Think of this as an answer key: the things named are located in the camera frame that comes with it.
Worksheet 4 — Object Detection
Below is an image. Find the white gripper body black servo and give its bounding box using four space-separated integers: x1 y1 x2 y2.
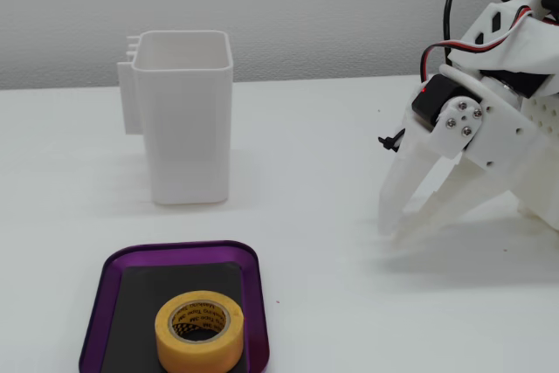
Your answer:
411 0 559 135

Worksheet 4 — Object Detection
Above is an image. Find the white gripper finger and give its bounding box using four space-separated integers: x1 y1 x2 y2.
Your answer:
376 115 442 235
392 96 539 243

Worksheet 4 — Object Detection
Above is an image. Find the yellow masking tape roll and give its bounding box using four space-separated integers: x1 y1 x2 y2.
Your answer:
155 289 245 372

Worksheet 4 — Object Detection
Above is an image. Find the white plastic container box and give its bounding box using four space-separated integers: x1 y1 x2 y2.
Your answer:
116 30 233 206

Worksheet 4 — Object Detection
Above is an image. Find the black zip tie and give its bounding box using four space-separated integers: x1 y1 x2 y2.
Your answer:
377 128 406 154

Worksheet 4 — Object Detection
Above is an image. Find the black tray mat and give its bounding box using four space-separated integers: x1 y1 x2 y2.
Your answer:
102 261 252 373

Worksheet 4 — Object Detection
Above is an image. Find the purple metal tray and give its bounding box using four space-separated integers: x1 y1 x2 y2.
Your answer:
78 239 271 373

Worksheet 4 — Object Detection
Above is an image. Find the red white servo wire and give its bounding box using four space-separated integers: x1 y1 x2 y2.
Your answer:
419 4 559 86

